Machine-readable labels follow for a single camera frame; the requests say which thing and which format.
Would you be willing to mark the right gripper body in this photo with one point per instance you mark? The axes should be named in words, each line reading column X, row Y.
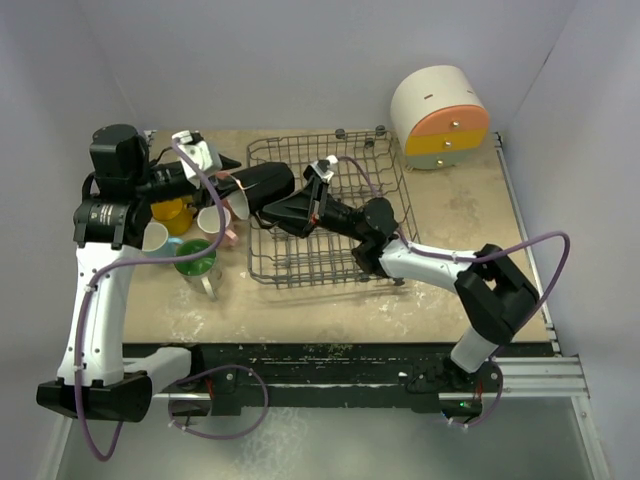
column 330, row 214

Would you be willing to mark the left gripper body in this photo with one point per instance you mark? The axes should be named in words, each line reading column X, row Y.
column 159, row 184

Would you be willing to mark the pink faceted mug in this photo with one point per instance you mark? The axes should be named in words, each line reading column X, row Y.
column 214, row 225

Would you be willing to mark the aluminium frame rail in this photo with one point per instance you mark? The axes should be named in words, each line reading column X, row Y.
column 96, row 382

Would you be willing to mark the yellow mug black handle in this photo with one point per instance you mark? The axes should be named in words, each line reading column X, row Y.
column 176, row 215

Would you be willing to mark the round drawer cabinet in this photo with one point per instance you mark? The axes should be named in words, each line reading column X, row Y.
column 437, row 117

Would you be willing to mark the light blue mug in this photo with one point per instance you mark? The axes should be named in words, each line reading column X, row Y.
column 158, row 242

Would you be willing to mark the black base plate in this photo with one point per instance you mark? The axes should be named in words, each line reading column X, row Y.
column 229, row 377

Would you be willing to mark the white floral mug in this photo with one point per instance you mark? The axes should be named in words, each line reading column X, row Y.
column 203, row 274

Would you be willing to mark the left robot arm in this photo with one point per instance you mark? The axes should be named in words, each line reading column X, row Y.
column 92, row 381

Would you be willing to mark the grey wire dish rack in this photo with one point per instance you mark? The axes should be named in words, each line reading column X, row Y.
column 349, row 194

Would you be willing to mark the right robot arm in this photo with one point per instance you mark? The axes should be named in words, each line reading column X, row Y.
column 495, row 294

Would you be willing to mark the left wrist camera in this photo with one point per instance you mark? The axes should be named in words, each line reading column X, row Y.
column 192, row 144

